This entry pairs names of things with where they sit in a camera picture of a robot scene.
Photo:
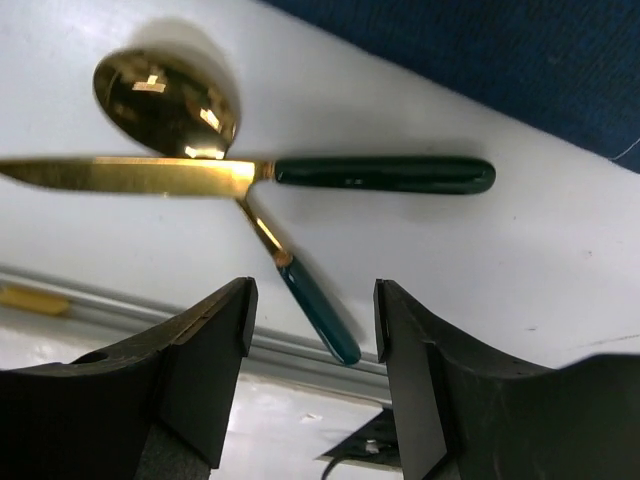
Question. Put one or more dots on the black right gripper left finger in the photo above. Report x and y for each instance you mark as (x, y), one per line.
(108, 435)

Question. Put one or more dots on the gold knife green handle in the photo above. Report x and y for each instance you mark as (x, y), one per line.
(448, 175)

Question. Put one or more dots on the gold spoon green handle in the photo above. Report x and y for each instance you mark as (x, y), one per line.
(176, 110)

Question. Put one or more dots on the aluminium front rail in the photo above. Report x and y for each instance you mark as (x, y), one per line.
(63, 336)

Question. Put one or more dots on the blue cloth with gold script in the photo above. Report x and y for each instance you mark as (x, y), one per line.
(568, 68)

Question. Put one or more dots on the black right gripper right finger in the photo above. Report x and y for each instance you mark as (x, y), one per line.
(465, 410)

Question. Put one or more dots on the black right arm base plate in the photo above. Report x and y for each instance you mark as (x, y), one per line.
(374, 444)

